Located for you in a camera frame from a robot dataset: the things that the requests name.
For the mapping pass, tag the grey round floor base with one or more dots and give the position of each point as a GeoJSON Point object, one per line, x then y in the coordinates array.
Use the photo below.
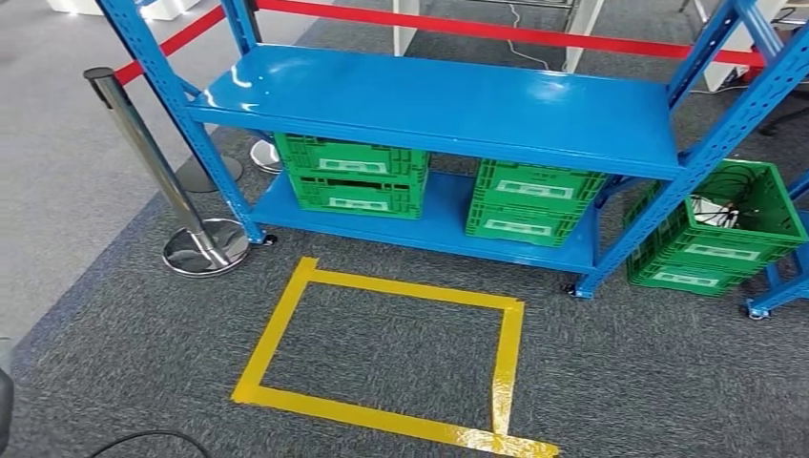
{"type": "Point", "coordinates": [208, 177]}

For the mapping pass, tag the white upright board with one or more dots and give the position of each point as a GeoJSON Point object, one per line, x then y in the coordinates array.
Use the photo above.
{"type": "Point", "coordinates": [720, 76]}

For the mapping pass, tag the long red barrier belt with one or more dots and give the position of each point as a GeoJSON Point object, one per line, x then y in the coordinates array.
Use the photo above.
{"type": "Point", "coordinates": [474, 28]}

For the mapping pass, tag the chrome stanchion with round base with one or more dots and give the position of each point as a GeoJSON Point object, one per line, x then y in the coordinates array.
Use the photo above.
{"type": "Point", "coordinates": [189, 256]}

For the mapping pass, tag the short red barrier belt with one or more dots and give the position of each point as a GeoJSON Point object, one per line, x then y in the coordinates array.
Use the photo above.
{"type": "Point", "coordinates": [170, 44]}

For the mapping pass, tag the white power strip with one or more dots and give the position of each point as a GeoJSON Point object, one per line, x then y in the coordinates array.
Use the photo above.
{"type": "Point", "coordinates": [711, 212]}

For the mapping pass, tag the white counter with light strips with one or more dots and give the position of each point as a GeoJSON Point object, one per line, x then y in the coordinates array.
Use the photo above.
{"type": "Point", "coordinates": [95, 6]}

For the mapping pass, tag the blue metal shelf rack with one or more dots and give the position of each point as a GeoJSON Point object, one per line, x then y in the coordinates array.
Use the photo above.
{"type": "Point", "coordinates": [442, 101]}
{"type": "Point", "coordinates": [784, 294]}

